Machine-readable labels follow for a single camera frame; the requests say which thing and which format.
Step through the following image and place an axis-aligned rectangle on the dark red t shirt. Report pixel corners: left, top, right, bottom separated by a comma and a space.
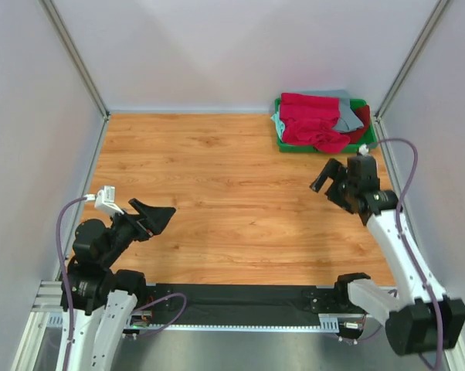
348, 104, 372, 145

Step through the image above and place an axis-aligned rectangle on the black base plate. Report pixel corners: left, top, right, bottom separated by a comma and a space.
301, 286, 363, 314
133, 284, 174, 314

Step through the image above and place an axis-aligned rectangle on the green plastic bin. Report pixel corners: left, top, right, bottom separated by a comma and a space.
277, 98, 376, 154

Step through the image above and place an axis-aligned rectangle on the black cloth strip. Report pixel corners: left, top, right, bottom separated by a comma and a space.
148, 284, 320, 327

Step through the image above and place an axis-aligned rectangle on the right aluminium corner post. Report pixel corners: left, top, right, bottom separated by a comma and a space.
375, 0, 452, 121

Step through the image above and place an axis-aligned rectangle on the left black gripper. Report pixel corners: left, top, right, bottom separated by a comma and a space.
100, 196, 175, 266

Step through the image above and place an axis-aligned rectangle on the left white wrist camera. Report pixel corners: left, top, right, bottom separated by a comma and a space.
94, 185, 124, 217

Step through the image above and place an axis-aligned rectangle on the grey slotted cable duct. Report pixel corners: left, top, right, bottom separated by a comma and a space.
46, 315, 341, 333

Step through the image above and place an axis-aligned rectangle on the left aluminium corner post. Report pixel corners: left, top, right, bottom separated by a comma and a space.
39, 0, 110, 119

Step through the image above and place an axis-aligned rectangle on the bright red t shirt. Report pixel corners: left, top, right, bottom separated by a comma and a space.
279, 93, 340, 145

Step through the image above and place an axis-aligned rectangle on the grey blue t shirt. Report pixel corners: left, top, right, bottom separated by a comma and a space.
306, 90, 363, 134

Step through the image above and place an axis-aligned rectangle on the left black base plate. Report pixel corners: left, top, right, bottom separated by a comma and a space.
133, 284, 174, 314

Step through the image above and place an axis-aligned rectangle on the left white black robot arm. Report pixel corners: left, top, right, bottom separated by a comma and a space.
56, 194, 176, 370

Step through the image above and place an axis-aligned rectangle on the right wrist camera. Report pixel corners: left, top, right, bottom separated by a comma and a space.
357, 144, 371, 156

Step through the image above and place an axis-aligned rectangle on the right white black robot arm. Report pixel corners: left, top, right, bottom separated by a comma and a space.
311, 155, 465, 356

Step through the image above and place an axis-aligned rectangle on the aluminium front rail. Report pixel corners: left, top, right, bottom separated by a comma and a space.
31, 281, 63, 312

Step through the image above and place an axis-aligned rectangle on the aluminium corner post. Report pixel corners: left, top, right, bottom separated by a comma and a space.
375, 0, 452, 121
39, 0, 110, 119

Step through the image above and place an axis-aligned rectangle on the light teal t shirt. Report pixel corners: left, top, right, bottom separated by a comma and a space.
270, 111, 286, 141

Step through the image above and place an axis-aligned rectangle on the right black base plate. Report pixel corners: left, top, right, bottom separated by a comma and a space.
301, 286, 363, 314

